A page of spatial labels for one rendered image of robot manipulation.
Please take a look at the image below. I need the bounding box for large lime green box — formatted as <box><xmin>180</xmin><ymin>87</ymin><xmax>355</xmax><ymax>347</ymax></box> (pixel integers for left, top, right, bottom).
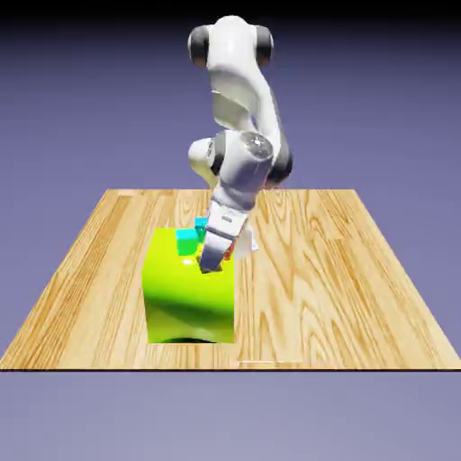
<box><xmin>142</xmin><ymin>227</ymin><xmax>236</xmax><ymax>345</ymax></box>

